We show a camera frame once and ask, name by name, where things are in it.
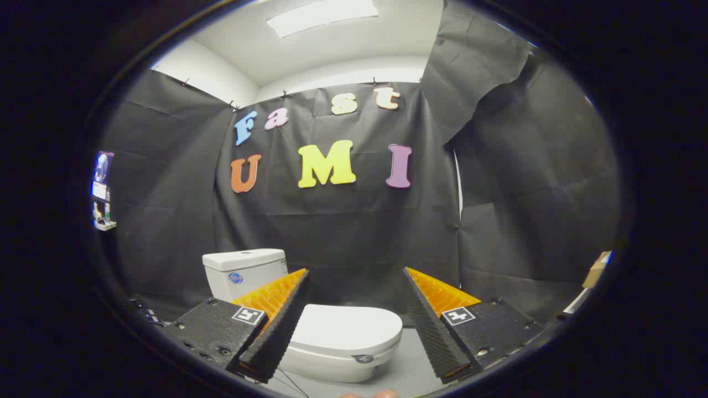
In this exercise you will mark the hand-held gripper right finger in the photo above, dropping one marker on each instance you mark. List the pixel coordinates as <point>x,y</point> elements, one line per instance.
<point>434,331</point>

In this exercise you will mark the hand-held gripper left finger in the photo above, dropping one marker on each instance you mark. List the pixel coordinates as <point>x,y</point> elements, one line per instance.
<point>282,326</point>

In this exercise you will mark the white toilet lid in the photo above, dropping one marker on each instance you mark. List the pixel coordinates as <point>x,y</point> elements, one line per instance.
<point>348,327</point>

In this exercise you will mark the black backdrop cloth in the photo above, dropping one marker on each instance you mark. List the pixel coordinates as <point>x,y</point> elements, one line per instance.
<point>343,232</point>

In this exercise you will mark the brown cardboard box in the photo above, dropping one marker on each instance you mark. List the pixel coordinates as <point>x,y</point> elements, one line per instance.
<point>597,270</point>

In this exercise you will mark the rectangular ceiling light panel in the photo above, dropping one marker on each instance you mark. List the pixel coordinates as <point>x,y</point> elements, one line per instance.
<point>321,15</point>

